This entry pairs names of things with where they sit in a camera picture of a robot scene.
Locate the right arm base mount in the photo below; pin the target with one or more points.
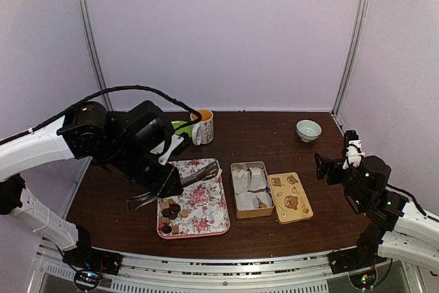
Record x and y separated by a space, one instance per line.
349 260

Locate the metal tongs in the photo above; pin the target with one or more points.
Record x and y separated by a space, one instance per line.
206 173

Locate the floral rectangular tray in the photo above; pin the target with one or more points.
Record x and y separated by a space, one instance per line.
204 210

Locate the pale blue ceramic bowl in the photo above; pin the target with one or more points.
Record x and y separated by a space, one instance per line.
308 130

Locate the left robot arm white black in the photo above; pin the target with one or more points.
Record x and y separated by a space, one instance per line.
138 143

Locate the beige bear tin box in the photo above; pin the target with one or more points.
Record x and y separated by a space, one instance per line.
252 193

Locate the white mug orange inside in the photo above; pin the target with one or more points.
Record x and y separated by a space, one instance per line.
203 131

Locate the beige bear tin lid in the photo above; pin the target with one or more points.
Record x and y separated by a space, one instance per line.
289 198

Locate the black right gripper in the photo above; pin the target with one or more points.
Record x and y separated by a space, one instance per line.
322 171

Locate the dark round chocolate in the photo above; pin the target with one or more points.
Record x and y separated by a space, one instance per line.
166 229
175 208

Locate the dark round chocolate front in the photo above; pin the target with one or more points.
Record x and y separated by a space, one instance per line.
166 229

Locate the green plastic plate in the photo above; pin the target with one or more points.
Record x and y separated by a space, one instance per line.
182 128

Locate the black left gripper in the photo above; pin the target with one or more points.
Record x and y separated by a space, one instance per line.
166 184

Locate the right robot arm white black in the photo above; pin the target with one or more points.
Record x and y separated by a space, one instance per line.
399 227

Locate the left aluminium frame post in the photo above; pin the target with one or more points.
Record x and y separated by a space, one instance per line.
91 44

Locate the tan chocolate square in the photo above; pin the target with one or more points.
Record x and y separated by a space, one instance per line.
175 229

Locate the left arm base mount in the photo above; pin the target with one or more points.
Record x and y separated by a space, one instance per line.
97 260

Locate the aluminium frame post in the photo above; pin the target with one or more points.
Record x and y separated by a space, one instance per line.
358 26
91 44

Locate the right aluminium frame post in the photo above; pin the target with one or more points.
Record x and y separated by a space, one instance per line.
358 26

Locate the aluminium front rail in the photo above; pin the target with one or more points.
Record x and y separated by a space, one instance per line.
146 273

